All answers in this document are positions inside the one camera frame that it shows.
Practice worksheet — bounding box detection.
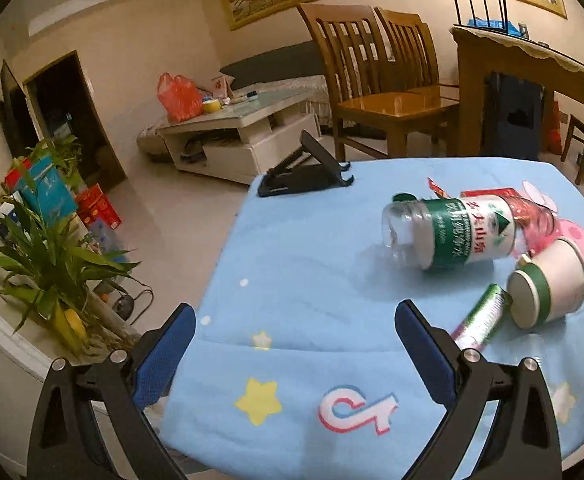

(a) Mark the red cardboard box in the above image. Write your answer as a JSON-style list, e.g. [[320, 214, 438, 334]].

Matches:
[[77, 185, 123, 231]]

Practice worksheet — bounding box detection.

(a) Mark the dark sofa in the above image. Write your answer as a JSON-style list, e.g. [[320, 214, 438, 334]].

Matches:
[[219, 40, 333, 126]]

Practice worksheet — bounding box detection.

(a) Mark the blue plastic stool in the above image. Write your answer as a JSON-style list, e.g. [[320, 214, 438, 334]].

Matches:
[[484, 72, 545, 158]]

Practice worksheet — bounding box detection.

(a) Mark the clear plastic bottle green label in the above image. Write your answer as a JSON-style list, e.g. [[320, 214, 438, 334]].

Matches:
[[382, 195, 563, 272]]

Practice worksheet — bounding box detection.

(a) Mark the green foil wrapper tube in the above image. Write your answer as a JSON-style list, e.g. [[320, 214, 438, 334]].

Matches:
[[451, 283, 514, 352]]

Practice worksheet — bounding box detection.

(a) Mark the white paper cup green band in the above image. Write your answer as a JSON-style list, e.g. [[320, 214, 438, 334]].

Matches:
[[507, 236, 584, 330]]

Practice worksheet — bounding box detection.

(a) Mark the beige lace table cover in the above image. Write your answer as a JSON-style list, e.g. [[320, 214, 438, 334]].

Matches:
[[449, 24, 584, 88]]

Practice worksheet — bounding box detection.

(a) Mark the red packet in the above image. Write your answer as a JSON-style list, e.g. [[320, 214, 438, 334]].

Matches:
[[459, 187, 520, 203]]

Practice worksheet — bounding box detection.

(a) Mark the red plastic bag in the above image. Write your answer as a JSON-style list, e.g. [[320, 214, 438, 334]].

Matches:
[[157, 72, 205, 123]]

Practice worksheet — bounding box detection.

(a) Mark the blue cartoon printed blanket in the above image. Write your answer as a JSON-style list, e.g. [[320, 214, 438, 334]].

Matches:
[[159, 157, 584, 480]]

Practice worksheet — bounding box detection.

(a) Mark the black phone stand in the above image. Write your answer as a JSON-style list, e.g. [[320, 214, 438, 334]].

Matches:
[[257, 130, 355, 198]]

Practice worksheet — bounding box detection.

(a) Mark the black television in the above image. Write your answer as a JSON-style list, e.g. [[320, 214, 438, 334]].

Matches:
[[0, 59, 40, 146]]

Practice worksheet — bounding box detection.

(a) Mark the red gift bag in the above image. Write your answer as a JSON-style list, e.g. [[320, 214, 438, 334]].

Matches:
[[547, 102, 565, 153]]

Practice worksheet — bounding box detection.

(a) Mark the blue plastic basket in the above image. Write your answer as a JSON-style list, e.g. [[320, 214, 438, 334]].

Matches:
[[467, 18, 520, 36]]

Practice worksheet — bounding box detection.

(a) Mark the white coffee table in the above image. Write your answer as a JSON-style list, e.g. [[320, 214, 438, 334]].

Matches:
[[157, 91, 320, 186]]

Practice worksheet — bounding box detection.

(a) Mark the green potted plant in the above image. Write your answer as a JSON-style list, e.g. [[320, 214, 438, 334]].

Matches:
[[0, 135, 143, 361]]

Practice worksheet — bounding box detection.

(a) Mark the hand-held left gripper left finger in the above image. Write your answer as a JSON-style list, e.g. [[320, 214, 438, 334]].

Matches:
[[27, 302, 198, 480]]

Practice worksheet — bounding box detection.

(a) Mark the black router with antennas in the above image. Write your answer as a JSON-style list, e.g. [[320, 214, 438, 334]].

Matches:
[[452, 0, 510, 28]]

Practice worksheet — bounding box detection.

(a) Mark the wooden dining table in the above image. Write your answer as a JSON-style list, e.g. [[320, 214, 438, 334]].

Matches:
[[452, 27, 584, 201]]

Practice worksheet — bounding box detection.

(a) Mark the small red white wrapper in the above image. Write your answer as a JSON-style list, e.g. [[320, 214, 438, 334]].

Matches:
[[427, 177, 453, 200]]

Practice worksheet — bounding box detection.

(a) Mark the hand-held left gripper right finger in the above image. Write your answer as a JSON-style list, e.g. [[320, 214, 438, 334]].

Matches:
[[394, 300, 563, 480]]

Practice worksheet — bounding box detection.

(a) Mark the blue cardboard box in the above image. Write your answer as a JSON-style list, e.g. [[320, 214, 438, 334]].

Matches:
[[22, 155, 79, 226]]

